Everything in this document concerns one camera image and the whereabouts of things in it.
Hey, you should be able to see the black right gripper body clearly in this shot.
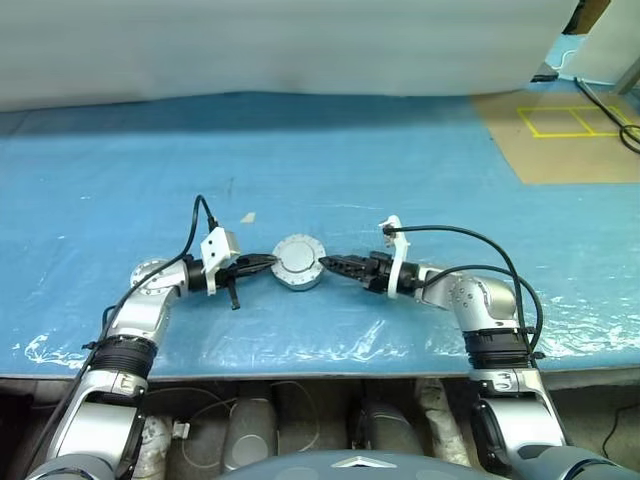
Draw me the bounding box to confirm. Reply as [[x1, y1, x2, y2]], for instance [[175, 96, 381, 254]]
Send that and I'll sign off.
[[362, 252, 395, 295]]

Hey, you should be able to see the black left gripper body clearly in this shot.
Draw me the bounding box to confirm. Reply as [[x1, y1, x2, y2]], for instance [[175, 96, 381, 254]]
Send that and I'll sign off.
[[213, 255, 254, 312]]

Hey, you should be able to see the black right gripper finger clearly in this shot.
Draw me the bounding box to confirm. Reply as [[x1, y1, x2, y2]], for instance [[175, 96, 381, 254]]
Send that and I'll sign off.
[[324, 264, 366, 283], [318, 254, 367, 269]]

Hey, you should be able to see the silver hinged motor lid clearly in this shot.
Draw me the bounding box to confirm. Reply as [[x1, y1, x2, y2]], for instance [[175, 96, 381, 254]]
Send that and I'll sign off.
[[272, 233, 326, 287]]

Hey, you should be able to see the blue plastic table cover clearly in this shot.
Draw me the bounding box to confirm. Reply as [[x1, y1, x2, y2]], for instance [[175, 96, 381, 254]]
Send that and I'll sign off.
[[0, 92, 640, 381]]

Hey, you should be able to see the dark rounded shape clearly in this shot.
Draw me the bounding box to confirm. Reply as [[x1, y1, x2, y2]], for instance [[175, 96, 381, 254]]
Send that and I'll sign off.
[[348, 398, 427, 457]]

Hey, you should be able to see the grey rounded cylinder shape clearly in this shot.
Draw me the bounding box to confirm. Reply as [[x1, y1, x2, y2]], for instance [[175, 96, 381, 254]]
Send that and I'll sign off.
[[222, 396, 279, 472]]

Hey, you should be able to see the grey robot torso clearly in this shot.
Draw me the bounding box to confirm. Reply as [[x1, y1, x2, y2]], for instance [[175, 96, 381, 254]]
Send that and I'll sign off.
[[22, 447, 640, 480]]

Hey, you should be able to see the brown cardboard sheet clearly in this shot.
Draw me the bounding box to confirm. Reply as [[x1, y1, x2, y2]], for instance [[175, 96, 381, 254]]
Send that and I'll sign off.
[[469, 92, 640, 186]]

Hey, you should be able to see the white backdrop sheet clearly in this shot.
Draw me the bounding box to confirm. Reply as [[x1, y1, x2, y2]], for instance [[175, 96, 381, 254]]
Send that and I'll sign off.
[[0, 0, 586, 114]]

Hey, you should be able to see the white panel board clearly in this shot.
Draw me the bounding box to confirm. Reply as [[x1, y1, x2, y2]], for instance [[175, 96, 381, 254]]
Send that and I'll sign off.
[[562, 0, 640, 87]]

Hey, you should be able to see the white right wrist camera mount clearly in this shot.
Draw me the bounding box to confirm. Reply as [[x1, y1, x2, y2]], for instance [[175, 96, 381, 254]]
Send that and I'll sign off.
[[377, 214, 414, 301]]

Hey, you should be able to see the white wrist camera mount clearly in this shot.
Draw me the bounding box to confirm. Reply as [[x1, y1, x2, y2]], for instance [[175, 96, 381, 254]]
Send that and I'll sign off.
[[377, 214, 414, 301], [199, 227, 242, 296]]

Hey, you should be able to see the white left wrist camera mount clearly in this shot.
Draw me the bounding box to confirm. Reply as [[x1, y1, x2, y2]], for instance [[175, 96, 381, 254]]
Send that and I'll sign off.
[[199, 227, 242, 296]]

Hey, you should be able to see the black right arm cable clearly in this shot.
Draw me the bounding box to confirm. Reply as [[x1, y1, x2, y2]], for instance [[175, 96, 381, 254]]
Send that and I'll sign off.
[[380, 223, 546, 361]]

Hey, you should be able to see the thin white cable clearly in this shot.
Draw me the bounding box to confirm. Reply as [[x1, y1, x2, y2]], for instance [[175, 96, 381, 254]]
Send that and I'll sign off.
[[144, 381, 322, 467]]

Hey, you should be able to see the white wrapped post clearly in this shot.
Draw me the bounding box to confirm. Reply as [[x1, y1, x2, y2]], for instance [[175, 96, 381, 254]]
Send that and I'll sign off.
[[416, 378, 472, 467], [138, 413, 172, 480]]

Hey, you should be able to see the black floor cable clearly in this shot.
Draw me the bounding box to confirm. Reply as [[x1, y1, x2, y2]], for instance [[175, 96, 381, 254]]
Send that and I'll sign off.
[[573, 76, 640, 154]]

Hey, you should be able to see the thin black cable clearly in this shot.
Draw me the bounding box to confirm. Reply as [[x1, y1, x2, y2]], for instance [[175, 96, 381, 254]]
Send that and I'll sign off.
[[601, 403, 640, 462]]

